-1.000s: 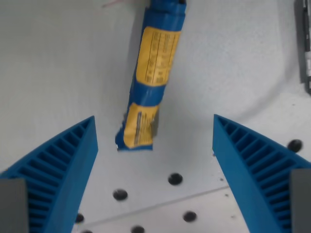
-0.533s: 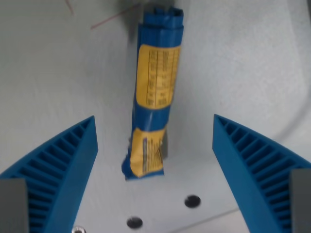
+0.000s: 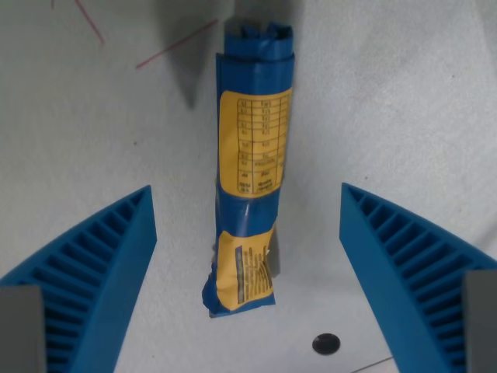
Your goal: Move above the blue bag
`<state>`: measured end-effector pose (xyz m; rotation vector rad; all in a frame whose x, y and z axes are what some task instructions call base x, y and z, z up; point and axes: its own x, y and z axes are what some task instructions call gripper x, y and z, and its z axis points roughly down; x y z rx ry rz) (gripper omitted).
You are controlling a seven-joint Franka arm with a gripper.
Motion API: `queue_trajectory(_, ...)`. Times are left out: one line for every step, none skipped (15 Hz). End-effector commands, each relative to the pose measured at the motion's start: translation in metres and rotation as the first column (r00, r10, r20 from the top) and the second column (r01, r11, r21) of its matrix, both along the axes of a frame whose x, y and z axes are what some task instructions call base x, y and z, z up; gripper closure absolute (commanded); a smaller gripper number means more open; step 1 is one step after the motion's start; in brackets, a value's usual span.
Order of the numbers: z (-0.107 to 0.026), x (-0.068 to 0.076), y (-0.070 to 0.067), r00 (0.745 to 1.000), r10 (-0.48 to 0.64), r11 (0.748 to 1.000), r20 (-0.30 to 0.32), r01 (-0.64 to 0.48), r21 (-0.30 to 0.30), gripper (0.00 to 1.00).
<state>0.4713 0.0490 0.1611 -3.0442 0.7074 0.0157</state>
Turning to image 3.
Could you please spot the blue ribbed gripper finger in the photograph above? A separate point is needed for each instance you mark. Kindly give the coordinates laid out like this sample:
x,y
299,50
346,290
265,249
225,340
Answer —
x,y
392,264
97,279

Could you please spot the blue bag with yellow labels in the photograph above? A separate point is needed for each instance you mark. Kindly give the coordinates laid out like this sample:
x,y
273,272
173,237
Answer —
x,y
248,136

